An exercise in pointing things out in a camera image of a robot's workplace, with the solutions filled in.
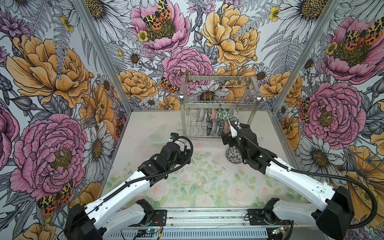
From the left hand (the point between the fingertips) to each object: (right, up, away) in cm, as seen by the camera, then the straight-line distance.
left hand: (181, 154), depth 79 cm
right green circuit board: (+45, -35, -7) cm, 57 cm away
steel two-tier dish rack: (+17, +34, +43) cm, 57 cm away
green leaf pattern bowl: (+25, +21, +26) cm, 42 cm away
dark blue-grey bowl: (+11, +22, +27) cm, 36 cm away
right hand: (+26, +12, -1) cm, 29 cm away
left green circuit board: (-13, -34, -8) cm, 38 cm away
